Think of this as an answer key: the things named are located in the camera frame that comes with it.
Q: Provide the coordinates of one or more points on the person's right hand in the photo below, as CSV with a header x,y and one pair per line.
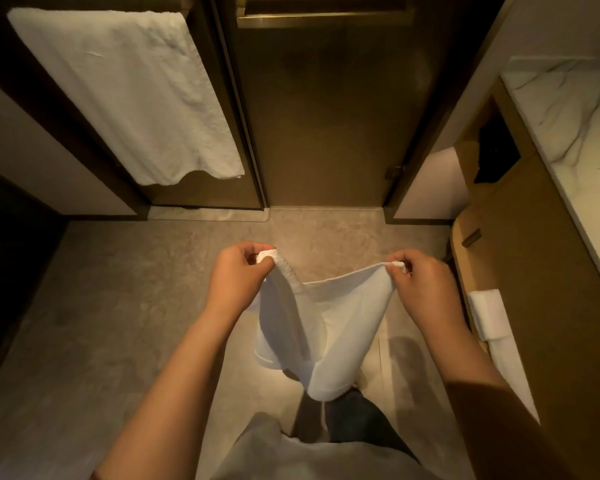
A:
x,y
430,294

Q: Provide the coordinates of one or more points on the person's left hand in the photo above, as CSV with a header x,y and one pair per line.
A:
x,y
232,284

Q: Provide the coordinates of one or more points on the person's right forearm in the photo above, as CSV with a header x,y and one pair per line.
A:
x,y
490,409

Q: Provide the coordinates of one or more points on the person's left forearm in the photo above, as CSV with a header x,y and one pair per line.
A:
x,y
170,409

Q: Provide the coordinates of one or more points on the small folded white towel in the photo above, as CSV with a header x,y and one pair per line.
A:
x,y
490,314

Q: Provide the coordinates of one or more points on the long folded white towel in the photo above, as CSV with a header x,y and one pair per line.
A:
x,y
515,379

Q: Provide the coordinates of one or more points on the large white bath towel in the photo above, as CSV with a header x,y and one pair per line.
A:
x,y
130,94

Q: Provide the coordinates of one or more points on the rounded wooden shelf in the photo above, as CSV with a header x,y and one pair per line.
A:
x,y
465,274

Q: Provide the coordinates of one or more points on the bronze glass door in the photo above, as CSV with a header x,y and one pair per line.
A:
x,y
330,119
220,189

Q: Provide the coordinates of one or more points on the wooden vanity with marble top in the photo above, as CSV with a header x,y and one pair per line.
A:
x,y
570,319

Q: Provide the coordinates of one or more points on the dark patterned glass door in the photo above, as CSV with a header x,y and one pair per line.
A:
x,y
15,274

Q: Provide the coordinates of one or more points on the dark metal shelf post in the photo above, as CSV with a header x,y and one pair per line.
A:
x,y
471,238

